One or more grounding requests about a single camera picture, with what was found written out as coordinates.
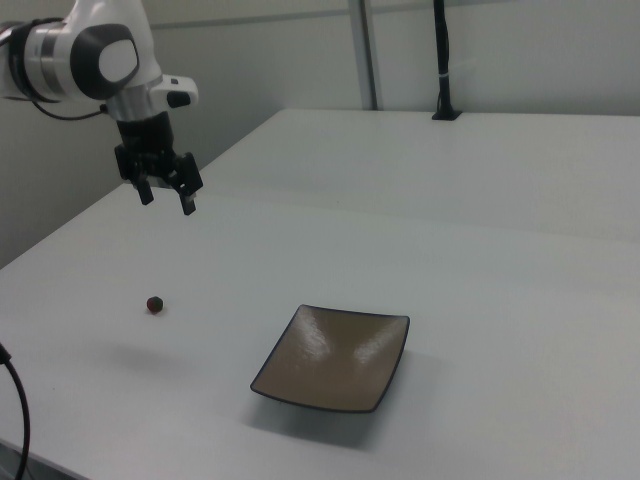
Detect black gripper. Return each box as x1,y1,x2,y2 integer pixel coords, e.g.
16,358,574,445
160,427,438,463
113,110,204,217

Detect square brown ceramic plate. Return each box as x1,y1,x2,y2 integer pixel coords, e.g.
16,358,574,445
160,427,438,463
250,303,412,415

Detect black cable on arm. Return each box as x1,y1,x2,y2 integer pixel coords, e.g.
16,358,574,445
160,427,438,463
0,18,110,121

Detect grey metal partition post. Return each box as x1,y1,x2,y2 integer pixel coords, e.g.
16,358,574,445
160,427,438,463
347,0,380,112

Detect black camera pole with base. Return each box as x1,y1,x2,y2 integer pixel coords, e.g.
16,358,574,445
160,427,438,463
431,0,464,122

